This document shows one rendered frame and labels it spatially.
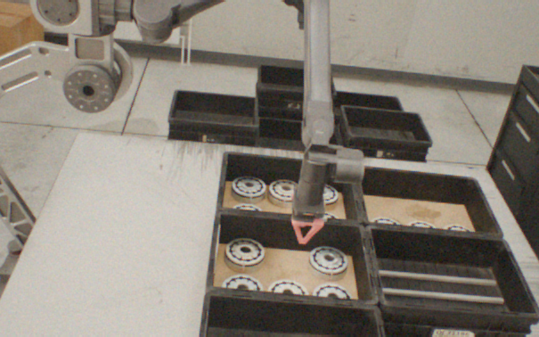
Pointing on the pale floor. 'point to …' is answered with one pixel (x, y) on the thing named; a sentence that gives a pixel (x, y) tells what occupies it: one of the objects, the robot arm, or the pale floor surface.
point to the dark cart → (535, 158)
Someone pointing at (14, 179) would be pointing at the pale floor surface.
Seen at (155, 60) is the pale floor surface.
